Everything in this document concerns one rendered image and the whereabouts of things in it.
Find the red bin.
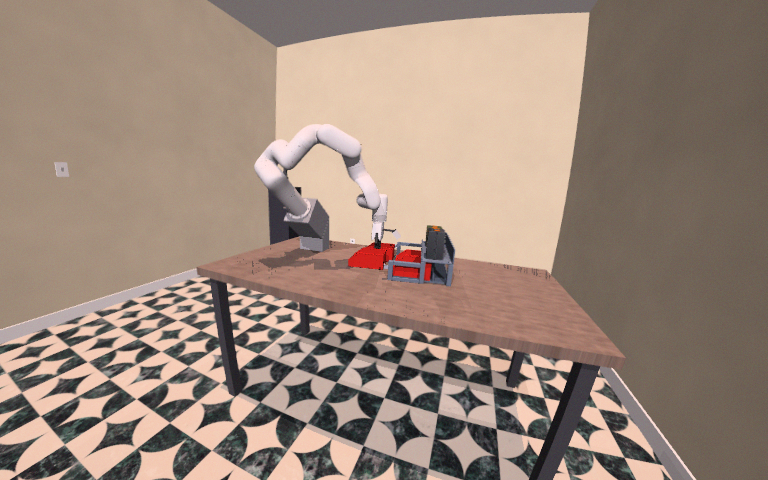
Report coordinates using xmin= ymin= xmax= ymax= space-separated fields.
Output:
xmin=366 ymin=242 xmax=395 ymax=262
xmin=348 ymin=247 xmax=386 ymax=270
xmin=393 ymin=255 xmax=431 ymax=281
xmin=395 ymin=249 xmax=421 ymax=261

